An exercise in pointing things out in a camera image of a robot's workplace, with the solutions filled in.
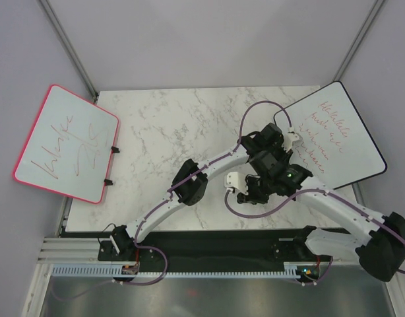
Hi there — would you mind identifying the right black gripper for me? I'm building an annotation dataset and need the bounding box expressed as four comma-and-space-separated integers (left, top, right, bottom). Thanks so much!
238, 176, 274, 205

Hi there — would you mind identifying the black framed whiteboard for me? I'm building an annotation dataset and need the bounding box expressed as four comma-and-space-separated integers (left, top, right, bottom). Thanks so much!
273, 81, 387, 189

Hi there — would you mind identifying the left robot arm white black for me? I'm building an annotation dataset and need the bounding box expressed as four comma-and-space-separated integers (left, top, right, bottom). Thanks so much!
110, 123, 301, 260

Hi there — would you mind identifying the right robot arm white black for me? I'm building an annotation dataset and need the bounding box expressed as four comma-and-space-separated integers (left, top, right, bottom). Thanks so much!
226, 151, 405, 282

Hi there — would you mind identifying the pink framed whiteboard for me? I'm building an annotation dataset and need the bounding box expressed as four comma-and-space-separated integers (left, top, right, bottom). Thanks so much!
13, 85, 119, 204

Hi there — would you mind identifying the lower black clip pink board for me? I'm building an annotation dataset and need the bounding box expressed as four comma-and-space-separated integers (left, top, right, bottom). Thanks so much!
104, 178, 113, 186

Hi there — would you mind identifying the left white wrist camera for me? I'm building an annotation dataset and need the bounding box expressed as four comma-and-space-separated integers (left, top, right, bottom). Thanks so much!
283, 131, 302, 152

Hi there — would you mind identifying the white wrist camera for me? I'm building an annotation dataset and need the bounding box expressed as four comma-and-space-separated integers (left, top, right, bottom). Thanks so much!
283, 131, 302, 152
224, 172, 248, 195

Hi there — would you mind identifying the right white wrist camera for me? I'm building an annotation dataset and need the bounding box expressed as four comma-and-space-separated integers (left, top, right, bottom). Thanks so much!
224, 172, 248, 195

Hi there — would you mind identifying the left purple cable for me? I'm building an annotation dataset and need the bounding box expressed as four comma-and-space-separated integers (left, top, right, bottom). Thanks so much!
50, 100, 293, 301

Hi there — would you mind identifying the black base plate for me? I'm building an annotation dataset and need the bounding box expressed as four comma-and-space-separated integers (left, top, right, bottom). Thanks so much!
98, 229, 331, 277

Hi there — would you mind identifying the right aluminium corner post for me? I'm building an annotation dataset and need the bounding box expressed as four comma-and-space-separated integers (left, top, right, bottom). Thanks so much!
332, 0, 387, 82

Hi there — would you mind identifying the aluminium corner post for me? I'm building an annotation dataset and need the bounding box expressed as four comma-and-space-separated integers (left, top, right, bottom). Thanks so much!
37, 0, 99, 102
332, 0, 387, 82

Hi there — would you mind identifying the white slotted cable duct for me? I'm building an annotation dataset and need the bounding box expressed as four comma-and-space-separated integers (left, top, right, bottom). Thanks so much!
51, 262, 313, 279

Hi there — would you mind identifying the aluminium rail frame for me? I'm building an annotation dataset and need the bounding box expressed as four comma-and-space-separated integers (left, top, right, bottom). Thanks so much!
36, 236, 397, 265

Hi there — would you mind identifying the left aluminium corner post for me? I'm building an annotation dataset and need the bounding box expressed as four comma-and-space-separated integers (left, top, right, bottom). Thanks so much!
37, 0, 99, 102

